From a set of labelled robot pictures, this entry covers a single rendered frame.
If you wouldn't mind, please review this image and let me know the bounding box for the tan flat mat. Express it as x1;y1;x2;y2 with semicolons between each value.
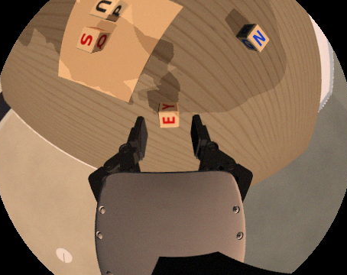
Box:
58;0;183;102

